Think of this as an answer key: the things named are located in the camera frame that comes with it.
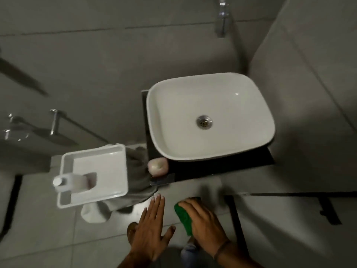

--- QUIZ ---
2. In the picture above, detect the person's right hand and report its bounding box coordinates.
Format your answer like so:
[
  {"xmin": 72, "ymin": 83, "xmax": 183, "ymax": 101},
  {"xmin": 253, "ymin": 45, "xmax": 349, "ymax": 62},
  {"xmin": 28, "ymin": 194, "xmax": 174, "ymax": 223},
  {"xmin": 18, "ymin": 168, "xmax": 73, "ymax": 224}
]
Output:
[{"xmin": 178, "ymin": 198, "xmax": 232, "ymax": 259}]

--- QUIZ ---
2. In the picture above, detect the person's left hand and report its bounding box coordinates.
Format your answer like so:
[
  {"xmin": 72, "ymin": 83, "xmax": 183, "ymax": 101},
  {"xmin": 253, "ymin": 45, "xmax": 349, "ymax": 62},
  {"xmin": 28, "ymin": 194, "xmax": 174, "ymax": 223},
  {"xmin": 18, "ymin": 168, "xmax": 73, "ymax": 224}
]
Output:
[{"xmin": 130, "ymin": 194, "xmax": 176, "ymax": 263}]

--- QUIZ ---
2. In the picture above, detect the green scrub sponge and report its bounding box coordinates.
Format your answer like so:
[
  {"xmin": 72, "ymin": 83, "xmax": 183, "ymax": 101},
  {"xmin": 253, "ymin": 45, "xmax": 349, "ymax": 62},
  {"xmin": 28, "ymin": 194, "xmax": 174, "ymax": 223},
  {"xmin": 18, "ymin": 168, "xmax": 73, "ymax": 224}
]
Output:
[{"xmin": 174, "ymin": 197, "xmax": 202, "ymax": 237}]

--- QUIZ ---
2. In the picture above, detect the person's left forearm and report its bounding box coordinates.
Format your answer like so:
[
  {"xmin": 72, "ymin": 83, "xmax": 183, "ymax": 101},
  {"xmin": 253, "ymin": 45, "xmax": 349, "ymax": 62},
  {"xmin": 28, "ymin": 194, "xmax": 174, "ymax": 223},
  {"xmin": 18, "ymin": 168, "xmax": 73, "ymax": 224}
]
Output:
[{"xmin": 117, "ymin": 250, "xmax": 153, "ymax": 268}]

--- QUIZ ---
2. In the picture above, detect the person's right forearm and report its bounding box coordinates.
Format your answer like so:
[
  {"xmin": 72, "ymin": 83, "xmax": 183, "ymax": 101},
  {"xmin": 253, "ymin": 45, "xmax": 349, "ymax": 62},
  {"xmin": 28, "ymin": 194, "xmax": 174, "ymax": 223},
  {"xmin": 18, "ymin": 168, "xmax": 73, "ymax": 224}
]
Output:
[{"xmin": 215, "ymin": 242, "xmax": 264, "ymax": 268}]

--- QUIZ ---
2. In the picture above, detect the person's blue trouser leg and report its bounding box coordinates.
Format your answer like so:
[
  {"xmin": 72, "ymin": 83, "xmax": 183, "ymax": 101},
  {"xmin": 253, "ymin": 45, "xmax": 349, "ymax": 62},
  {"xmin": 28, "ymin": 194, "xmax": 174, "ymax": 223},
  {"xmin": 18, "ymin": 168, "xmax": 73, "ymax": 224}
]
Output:
[{"xmin": 180, "ymin": 242, "xmax": 208, "ymax": 268}]

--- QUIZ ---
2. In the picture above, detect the person's left foot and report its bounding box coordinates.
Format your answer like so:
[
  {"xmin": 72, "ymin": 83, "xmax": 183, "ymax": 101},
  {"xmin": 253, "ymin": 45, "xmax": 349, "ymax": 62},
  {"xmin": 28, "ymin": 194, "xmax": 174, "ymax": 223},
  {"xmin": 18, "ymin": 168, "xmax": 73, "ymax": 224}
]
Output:
[{"xmin": 127, "ymin": 222, "xmax": 139, "ymax": 246}]

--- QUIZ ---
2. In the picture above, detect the black sink counter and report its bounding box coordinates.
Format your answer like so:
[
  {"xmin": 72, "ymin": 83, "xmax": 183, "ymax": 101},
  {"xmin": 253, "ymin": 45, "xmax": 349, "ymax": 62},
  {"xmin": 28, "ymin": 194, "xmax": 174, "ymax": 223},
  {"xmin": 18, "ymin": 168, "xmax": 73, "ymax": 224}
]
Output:
[{"xmin": 141, "ymin": 90, "xmax": 276, "ymax": 184}]

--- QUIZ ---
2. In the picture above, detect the pink soap bar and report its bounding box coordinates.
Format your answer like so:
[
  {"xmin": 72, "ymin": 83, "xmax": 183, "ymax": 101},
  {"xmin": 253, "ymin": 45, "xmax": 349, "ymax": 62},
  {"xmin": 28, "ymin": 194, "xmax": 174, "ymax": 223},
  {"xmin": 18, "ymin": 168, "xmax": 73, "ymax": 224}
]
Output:
[{"xmin": 147, "ymin": 157, "xmax": 169, "ymax": 176}]

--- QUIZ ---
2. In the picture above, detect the grey cloth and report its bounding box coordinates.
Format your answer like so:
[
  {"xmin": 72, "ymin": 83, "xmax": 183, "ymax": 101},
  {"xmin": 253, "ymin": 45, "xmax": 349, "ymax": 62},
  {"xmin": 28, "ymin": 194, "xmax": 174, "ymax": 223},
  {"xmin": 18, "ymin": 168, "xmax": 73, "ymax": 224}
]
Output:
[{"xmin": 101, "ymin": 146, "xmax": 159, "ymax": 213}]

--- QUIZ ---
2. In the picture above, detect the chrome sink drain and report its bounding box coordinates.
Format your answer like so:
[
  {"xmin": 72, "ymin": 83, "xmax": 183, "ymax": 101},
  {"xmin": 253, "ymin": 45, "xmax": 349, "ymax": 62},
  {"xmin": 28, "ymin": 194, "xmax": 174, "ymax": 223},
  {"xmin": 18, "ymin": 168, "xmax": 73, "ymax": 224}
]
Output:
[{"xmin": 196, "ymin": 115, "xmax": 213, "ymax": 130}]

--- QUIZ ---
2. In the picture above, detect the white plastic tray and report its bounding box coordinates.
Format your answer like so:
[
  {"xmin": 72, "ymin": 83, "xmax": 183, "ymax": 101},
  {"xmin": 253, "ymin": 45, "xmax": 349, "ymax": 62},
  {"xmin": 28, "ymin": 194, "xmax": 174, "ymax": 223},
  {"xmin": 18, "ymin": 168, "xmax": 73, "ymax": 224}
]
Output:
[{"xmin": 57, "ymin": 143, "xmax": 129, "ymax": 209}]

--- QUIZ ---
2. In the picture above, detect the white ceramic sink basin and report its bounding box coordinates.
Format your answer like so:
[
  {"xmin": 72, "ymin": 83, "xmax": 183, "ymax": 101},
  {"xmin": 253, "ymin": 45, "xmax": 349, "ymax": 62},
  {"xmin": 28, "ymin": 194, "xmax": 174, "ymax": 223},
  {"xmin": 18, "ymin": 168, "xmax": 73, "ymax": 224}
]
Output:
[{"xmin": 146, "ymin": 72, "xmax": 276, "ymax": 162}]

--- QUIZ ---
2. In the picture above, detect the white plastic bottle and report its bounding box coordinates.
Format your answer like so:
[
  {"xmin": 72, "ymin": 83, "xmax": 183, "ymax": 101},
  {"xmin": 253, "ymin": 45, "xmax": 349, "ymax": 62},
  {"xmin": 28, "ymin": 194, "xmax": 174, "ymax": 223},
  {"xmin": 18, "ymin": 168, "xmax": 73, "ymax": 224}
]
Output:
[{"xmin": 53, "ymin": 172, "xmax": 97, "ymax": 193}]

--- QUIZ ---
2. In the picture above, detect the dark wrist bracelet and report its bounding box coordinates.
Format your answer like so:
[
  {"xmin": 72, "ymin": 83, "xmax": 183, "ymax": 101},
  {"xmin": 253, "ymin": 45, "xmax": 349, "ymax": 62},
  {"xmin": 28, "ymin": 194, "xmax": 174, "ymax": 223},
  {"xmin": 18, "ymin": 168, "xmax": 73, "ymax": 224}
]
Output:
[{"xmin": 213, "ymin": 240, "xmax": 232, "ymax": 260}]

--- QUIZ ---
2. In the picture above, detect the white pedestal base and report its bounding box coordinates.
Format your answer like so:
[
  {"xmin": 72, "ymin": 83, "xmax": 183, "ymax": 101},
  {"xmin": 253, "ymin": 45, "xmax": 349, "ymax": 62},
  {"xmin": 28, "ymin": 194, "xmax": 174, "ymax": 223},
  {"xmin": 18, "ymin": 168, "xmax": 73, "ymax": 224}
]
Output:
[{"xmin": 80, "ymin": 201, "xmax": 112, "ymax": 224}]

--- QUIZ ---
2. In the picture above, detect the chrome towel rail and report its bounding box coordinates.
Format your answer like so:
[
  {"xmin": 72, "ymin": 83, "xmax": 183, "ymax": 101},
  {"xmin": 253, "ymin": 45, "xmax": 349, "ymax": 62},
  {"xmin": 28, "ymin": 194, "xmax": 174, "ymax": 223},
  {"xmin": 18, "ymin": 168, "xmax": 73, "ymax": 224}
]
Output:
[{"xmin": 2, "ymin": 109, "xmax": 110, "ymax": 144}]

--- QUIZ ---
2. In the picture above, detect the chrome wall faucet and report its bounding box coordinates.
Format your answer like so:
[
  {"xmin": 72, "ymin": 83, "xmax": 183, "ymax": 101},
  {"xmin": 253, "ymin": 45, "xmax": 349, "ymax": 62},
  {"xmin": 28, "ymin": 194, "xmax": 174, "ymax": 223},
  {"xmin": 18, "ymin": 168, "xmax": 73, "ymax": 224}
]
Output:
[{"xmin": 214, "ymin": 0, "xmax": 231, "ymax": 38}]

